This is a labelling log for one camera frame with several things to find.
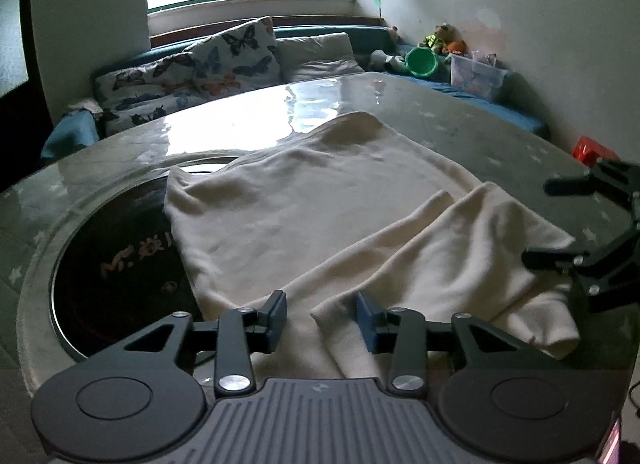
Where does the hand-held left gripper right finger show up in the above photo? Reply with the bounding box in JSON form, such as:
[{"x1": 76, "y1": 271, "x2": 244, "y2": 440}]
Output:
[{"x1": 354, "y1": 290, "x2": 522, "y2": 397}]

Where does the teal sofa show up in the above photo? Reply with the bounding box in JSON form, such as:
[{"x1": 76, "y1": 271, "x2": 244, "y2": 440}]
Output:
[{"x1": 41, "y1": 23, "x2": 551, "y2": 161}]

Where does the plain beige pillow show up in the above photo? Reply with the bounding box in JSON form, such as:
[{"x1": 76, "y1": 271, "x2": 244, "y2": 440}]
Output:
[{"x1": 276, "y1": 32, "x2": 367, "y2": 83}]

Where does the green plastic bucket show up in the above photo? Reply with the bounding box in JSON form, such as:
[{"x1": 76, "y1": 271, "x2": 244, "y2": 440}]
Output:
[{"x1": 404, "y1": 45, "x2": 442, "y2": 78}]

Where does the round black induction cooktop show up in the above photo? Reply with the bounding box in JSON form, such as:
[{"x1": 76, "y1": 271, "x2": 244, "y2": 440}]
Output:
[{"x1": 48, "y1": 216, "x2": 203, "y2": 362}]

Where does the small pale towel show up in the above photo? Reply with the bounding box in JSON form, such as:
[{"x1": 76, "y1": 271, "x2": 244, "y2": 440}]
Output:
[{"x1": 65, "y1": 98, "x2": 104, "y2": 118}]

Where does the dark wooden door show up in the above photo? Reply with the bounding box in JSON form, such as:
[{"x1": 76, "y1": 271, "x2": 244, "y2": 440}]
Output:
[{"x1": 0, "y1": 0, "x2": 33, "y2": 102}]

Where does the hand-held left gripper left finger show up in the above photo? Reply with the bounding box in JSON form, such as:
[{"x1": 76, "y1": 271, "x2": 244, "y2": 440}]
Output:
[{"x1": 121, "y1": 289, "x2": 289, "y2": 397}]

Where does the clear plastic storage box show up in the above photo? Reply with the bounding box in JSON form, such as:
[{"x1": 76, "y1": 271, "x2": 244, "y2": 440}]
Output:
[{"x1": 449, "y1": 52, "x2": 509, "y2": 103}]

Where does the red plastic object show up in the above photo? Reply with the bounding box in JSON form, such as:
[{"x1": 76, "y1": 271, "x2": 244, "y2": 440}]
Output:
[{"x1": 574, "y1": 135, "x2": 620, "y2": 166}]

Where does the cream cloth garment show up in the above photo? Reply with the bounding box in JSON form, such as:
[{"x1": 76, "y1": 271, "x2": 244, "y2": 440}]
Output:
[{"x1": 164, "y1": 111, "x2": 582, "y2": 381}]

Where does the plush bear toy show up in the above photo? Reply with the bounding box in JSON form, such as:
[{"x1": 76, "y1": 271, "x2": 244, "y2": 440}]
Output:
[{"x1": 419, "y1": 22, "x2": 469, "y2": 57}]

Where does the grey plush toy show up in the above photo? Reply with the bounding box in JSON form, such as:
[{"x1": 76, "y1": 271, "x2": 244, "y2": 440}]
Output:
[{"x1": 369, "y1": 48, "x2": 407, "y2": 73}]

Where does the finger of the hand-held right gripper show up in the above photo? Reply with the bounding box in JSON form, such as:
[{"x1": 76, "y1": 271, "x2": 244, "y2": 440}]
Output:
[
  {"x1": 521, "y1": 224, "x2": 640, "y2": 316},
  {"x1": 543, "y1": 158, "x2": 640, "y2": 225}
]

